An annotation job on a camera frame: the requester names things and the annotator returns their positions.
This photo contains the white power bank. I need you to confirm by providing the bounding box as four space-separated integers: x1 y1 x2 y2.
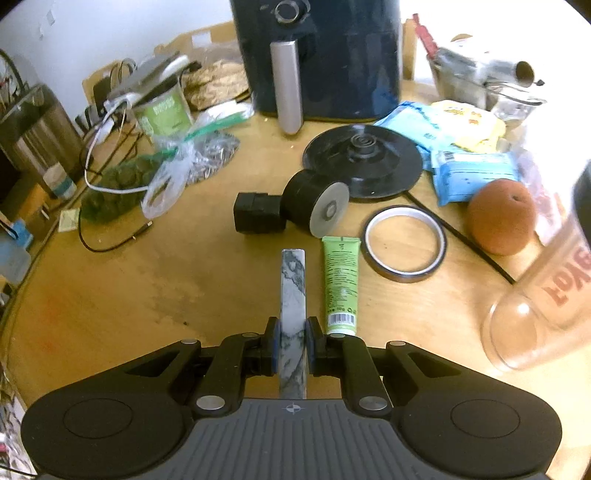
107 90 145 110

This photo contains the green tube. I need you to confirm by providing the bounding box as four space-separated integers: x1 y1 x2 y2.
322 235 361 335

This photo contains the clear bag green tie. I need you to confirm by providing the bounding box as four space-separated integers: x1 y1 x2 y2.
141 102 254 217

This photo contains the cardboard sheet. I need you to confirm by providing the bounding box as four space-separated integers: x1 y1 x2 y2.
83 21 236 116

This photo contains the amber tape roll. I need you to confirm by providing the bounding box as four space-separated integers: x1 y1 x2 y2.
362 205 448 283

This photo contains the black cable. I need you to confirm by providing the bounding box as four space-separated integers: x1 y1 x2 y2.
78 134 155 253

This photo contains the marble pattern bar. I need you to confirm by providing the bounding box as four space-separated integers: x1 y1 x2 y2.
276 248 309 400

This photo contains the crumpled clear plastic bag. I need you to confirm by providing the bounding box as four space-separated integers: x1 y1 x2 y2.
489 83 571 243

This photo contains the dark blue air fryer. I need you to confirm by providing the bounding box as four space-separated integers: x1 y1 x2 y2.
229 0 402 136

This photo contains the black power cord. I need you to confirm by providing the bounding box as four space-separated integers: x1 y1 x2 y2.
404 191 517 284

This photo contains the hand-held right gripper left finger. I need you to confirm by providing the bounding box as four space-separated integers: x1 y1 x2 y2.
106 316 280 414

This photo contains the light blue snack packet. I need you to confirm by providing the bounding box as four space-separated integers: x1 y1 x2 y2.
373 102 444 160
431 150 527 206

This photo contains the yellow snack packet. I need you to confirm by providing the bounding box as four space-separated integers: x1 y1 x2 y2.
429 99 508 153

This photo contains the orange fruit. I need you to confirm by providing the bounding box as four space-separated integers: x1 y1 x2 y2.
465 179 537 256

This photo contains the black kettle base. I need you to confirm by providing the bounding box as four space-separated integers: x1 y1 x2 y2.
302 124 423 200

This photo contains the black cylinder device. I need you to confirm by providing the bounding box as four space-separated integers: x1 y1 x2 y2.
233 168 351 238

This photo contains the white cable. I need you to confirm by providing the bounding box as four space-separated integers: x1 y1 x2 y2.
83 99 158 195

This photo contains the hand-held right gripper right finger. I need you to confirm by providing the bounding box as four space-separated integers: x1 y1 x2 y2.
305 316 481 413

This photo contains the red bag clip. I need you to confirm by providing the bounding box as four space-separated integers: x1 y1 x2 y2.
413 14 439 58

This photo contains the steel trash can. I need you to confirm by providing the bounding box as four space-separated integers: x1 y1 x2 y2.
0 83 86 199

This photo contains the small white teal cup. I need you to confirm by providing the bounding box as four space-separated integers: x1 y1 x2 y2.
46 164 78 200

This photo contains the blue lid plastic container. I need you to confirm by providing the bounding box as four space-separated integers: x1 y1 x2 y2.
0 219 34 284

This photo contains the clear shaker bottle grey lid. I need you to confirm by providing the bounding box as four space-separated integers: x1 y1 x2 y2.
480 159 591 372

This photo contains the green can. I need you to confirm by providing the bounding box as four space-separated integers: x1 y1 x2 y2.
134 85 194 139

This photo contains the flatbread pack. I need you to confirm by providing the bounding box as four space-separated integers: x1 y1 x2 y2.
184 60 252 110

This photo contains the grey smartphone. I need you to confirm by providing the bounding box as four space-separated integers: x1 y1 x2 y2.
131 54 190 88

